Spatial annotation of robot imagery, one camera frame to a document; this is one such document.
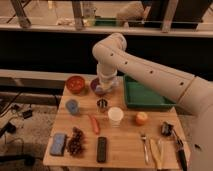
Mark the light blue towel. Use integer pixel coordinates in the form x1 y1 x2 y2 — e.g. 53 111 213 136
95 79 119 94

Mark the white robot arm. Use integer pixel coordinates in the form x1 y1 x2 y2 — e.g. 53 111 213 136
92 33 213 171

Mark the purple bowl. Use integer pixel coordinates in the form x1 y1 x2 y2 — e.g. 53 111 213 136
90 78 111 96

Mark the red-orange bowl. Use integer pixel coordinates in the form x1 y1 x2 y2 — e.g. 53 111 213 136
66 76 85 94

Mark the small metal cup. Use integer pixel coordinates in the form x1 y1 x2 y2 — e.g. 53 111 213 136
97 98 108 112

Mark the green plastic tray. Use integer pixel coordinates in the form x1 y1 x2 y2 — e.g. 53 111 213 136
123 75 175 109

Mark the white paper cup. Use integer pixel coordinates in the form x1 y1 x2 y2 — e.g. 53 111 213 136
108 107 124 127

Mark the blue cup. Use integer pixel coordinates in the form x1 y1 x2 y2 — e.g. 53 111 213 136
65 99 79 115

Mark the red apple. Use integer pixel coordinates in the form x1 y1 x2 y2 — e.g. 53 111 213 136
135 112 148 126

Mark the black remote control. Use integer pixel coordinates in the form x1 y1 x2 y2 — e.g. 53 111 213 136
97 137 107 163

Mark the dark grape bunch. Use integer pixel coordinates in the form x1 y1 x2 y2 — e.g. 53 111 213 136
67 127 84 157

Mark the small black clip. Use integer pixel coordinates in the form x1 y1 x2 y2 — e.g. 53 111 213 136
161 122 173 136

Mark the person in background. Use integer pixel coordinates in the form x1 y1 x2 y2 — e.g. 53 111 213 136
116 1 144 26

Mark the blue sponge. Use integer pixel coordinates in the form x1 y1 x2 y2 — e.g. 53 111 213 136
50 133 67 156

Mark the silver fork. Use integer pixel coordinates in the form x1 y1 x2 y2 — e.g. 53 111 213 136
140 134 149 165

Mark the yellow banana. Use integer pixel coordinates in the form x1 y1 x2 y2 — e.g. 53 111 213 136
150 139 164 170

